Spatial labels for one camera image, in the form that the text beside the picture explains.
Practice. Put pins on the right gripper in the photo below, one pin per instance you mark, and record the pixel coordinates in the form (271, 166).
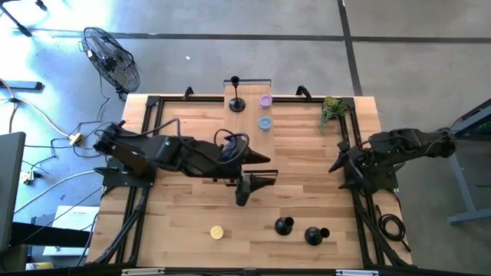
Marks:
(364, 168)

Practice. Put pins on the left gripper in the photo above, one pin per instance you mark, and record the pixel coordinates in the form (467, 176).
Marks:
(230, 165)

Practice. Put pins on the blue glass candle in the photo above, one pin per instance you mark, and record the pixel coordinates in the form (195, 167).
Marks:
(265, 123)

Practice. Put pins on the black candlestick holder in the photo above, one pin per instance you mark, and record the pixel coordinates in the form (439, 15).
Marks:
(313, 237)
(283, 228)
(237, 104)

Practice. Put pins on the purple glass candle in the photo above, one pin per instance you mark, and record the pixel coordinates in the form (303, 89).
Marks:
(265, 101)

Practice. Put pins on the yellow apple scented candle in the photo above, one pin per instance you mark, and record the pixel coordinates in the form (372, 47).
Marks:
(216, 232)

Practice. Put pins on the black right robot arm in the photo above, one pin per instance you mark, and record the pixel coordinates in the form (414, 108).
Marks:
(406, 142)

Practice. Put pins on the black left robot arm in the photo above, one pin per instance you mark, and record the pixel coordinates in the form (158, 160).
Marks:
(130, 149)

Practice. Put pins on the artificial green potted plant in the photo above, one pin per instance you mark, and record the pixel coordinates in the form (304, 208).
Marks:
(333, 109)

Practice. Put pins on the grey metal desk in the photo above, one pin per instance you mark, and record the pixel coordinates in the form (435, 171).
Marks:
(456, 172)

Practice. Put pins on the black floor fan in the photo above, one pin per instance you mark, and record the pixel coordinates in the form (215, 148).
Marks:
(111, 61)

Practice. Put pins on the white cardboard box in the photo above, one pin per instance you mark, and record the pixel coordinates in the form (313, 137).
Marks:
(76, 218)

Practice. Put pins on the white power adapter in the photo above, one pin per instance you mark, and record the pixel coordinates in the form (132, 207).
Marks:
(26, 177)

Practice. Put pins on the yellow floor object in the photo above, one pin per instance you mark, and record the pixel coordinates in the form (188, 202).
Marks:
(40, 266)

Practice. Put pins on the grey monitor back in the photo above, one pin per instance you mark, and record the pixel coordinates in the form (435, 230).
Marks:
(9, 184)

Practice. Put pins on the black floor bar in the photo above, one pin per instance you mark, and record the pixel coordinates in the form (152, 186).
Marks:
(23, 85)

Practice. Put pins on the black tripod leg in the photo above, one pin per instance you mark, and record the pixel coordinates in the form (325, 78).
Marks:
(17, 22)

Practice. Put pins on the wooden shelf riser black frame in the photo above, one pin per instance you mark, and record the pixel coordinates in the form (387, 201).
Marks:
(249, 115)

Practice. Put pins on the black aluminium table frame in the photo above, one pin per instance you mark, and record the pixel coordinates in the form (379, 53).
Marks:
(207, 99)

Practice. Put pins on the silver metal bracket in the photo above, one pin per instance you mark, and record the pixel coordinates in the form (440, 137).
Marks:
(142, 272)
(356, 273)

